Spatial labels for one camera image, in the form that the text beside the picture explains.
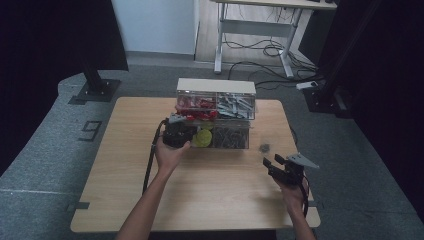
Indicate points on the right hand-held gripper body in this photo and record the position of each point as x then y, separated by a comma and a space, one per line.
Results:
293, 170

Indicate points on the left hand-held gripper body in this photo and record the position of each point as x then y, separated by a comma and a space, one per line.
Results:
176, 133

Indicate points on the small clear plastic cup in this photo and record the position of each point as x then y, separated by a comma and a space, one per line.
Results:
265, 148

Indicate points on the yellow round object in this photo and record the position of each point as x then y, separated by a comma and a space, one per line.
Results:
203, 138

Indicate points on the clear drawer organizer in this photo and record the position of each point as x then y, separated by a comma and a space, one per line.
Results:
216, 86

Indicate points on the person's left hand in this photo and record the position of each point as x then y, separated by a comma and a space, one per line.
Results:
168, 156

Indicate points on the person's right hand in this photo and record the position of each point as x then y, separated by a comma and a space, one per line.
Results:
293, 195

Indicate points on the pile of red plastic parts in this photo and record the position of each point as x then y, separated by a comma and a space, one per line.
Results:
196, 106

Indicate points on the pile of black plastic parts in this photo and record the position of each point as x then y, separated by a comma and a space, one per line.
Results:
230, 137

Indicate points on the pile of grey plastic parts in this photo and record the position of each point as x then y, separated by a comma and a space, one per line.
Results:
236, 106

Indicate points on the white power strip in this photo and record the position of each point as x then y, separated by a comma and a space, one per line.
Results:
307, 85

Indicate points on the black floor tape mark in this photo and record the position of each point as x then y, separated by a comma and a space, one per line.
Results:
78, 205

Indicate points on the black stand with base plate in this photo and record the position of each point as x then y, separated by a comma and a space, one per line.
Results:
98, 88

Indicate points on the black metal frame stand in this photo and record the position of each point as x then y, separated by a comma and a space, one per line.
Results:
333, 76

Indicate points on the white frame desk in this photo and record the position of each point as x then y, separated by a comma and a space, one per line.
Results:
253, 28

